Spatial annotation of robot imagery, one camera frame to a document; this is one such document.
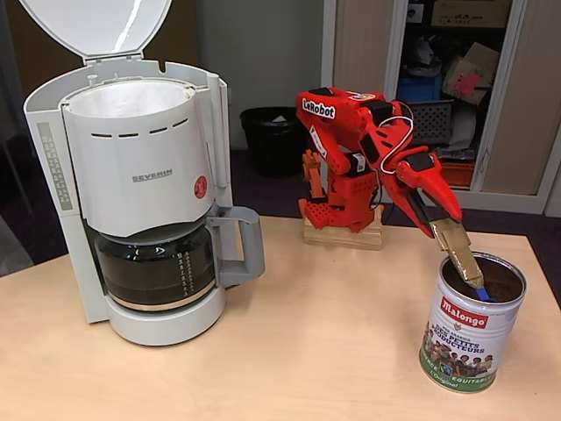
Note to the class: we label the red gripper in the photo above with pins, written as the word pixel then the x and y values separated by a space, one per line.
pixel 431 185

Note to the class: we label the red robot arm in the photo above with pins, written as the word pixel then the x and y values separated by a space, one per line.
pixel 350 188

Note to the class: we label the brown ground coffee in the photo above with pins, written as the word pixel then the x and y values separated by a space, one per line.
pixel 504 285

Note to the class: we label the Malongo coffee can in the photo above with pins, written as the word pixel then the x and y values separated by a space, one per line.
pixel 464 342

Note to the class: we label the white drip coffee maker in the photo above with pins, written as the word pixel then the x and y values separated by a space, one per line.
pixel 144 153

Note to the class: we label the white paper coffee filter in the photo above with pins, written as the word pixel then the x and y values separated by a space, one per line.
pixel 131 98

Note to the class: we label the orange plastic crate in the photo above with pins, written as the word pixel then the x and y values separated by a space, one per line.
pixel 460 175

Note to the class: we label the grey perforated crate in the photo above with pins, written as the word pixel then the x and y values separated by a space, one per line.
pixel 434 123

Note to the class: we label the wooden base block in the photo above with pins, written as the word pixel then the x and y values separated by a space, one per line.
pixel 342 237

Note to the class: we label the blue storage box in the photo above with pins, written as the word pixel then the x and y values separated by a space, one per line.
pixel 416 90

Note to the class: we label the orange plastic clamp part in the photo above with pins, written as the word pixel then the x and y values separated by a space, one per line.
pixel 312 175

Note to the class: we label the cardboard box with pink mark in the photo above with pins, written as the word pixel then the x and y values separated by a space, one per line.
pixel 469 79

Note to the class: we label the black waste bin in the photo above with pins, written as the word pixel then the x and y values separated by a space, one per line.
pixel 267 144

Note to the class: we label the tall grey shutter cabinet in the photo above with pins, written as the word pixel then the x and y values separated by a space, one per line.
pixel 364 44

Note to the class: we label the long brown cardboard box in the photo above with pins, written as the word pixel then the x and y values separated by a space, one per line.
pixel 469 13

